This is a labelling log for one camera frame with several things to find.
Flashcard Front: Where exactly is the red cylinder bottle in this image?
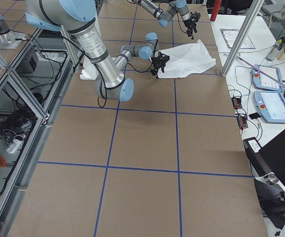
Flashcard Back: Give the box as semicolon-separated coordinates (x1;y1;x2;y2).
210;0;222;22

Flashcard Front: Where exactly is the upper blue teach pendant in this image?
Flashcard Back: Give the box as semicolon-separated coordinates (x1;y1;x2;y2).
252;64;284;92

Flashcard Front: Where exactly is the white long-sleeve printed shirt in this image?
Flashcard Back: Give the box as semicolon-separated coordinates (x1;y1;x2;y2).
157;40;216;79

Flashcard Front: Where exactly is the black orange adapter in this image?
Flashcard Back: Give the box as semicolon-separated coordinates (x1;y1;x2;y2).
236;115;248;130
231;97;243;109

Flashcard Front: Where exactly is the aluminium frame post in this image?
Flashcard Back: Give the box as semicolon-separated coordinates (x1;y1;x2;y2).
220;0;264;77

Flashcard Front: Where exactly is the lower black orange adapter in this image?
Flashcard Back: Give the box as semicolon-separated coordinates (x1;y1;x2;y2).
236;115;248;130

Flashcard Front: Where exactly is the blue teach pendant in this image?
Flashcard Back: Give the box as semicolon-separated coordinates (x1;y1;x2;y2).
253;91;285;124
252;64;284;92

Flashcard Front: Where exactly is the grey control box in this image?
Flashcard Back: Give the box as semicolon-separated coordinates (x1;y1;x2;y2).
16;47;38;73

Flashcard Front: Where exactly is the aluminium extrusion frame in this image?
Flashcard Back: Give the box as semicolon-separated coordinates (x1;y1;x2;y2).
0;28;83;237

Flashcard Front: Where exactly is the black laptop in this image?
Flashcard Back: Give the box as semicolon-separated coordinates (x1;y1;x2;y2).
243;129;285;186

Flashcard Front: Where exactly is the upper black orange adapter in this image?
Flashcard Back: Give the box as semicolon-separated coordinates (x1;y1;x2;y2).
231;97;243;109

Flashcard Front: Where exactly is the lower blue teach pendant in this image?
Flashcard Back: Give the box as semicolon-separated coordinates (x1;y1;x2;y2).
253;91;285;124

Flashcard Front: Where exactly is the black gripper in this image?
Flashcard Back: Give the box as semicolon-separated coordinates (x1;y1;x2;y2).
151;52;170;78
183;12;201;40

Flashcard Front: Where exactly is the white power strip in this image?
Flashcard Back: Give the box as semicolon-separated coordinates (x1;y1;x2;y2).
6;137;23;154

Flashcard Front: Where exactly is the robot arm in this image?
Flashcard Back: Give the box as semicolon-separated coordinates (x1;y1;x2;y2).
128;0;201;40
25;0;169;102

